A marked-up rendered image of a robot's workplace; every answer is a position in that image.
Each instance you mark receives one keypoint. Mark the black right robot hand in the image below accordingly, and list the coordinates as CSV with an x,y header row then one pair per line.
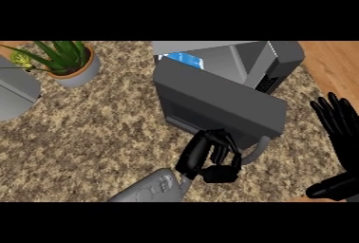
x,y
340,126

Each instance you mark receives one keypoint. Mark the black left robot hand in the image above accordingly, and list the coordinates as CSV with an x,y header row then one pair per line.
x,y
197,155

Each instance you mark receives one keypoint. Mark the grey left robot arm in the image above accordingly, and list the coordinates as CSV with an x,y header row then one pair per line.
x,y
151,189

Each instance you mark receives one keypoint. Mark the dark grey microwave door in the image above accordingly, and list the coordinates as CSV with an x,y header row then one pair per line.
x,y
219,98

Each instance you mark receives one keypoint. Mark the grey microwave body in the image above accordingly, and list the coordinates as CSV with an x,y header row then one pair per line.
x,y
262,61

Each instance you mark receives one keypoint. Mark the blue and white milk carton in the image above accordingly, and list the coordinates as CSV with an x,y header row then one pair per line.
x,y
188,60

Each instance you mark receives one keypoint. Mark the green plant in grey pot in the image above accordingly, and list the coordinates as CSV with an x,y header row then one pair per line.
x,y
70,61

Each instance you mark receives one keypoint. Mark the small yellow-green plant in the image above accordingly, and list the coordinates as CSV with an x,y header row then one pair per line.
x,y
21,60

